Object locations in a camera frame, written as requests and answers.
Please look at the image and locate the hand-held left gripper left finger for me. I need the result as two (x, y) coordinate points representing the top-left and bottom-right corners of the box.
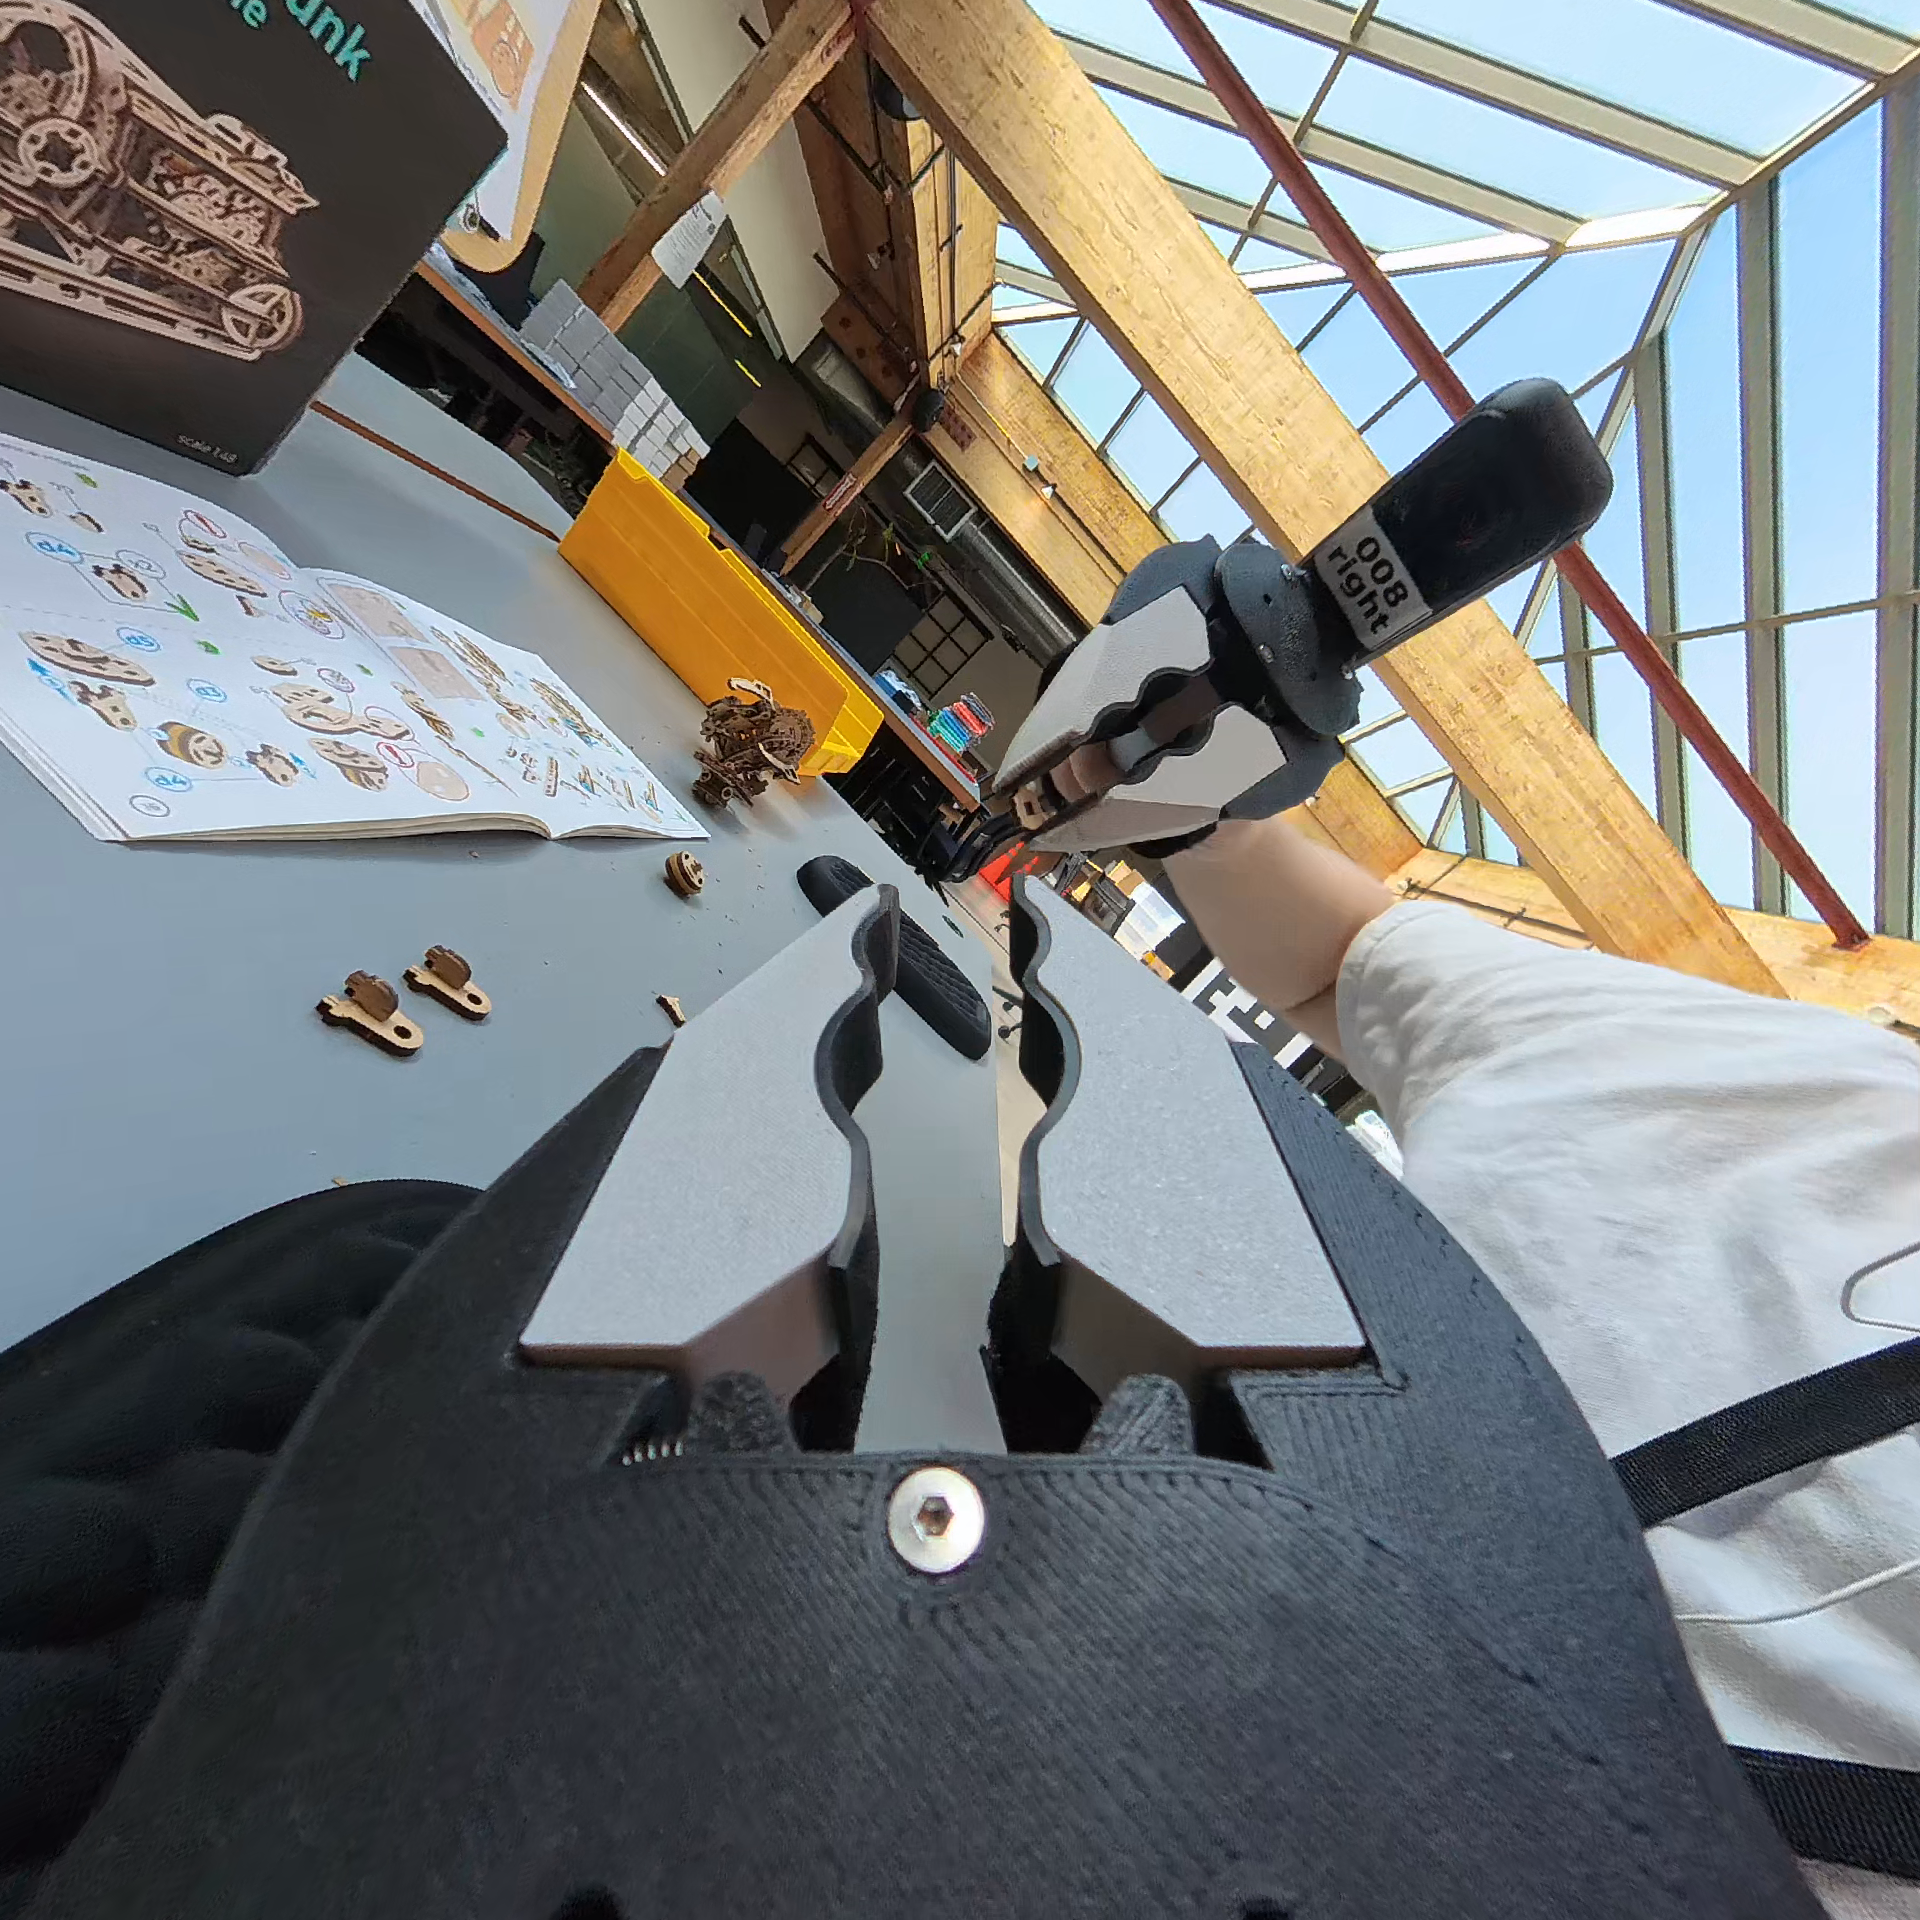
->
(518, 882), (901, 1419)

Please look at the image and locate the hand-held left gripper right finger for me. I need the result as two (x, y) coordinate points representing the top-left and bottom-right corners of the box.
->
(990, 874), (1370, 1398)

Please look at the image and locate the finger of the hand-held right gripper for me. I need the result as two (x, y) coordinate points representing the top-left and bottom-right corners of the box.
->
(986, 581), (1227, 785)
(1031, 715), (1295, 858)

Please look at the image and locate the person's right forearm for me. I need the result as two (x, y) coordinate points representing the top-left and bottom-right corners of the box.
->
(1161, 816), (1403, 1068)

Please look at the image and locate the framed marker code sign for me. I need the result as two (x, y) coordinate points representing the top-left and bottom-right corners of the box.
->
(1175, 960), (1351, 1104)

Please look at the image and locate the black padded wrist rest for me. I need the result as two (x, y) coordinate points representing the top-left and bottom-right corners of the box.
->
(793, 853), (996, 1061)

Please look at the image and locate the person's white shirt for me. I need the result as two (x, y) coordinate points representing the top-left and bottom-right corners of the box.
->
(1333, 896), (1920, 1920)

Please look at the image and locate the partly built wooden model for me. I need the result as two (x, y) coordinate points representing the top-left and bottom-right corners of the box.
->
(689, 677), (820, 811)

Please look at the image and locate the yellow plastic bin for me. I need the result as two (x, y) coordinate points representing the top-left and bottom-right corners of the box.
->
(558, 446), (888, 779)

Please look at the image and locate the stack of small white boxes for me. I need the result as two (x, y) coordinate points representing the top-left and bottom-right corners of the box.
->
(516, 275), (709, 467)

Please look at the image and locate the open instruction booklet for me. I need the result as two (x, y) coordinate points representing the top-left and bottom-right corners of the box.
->
(0, 431), (709, 845)

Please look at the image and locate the paper instruction poster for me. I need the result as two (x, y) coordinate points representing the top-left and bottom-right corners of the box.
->
(425, 0), (579, 114)

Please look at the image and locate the black model kit box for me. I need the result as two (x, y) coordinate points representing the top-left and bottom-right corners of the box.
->
(0, 0), (509, 479)

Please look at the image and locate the black neck strap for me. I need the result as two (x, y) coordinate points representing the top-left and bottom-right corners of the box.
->
(1611, 1341), (1920, 1878)

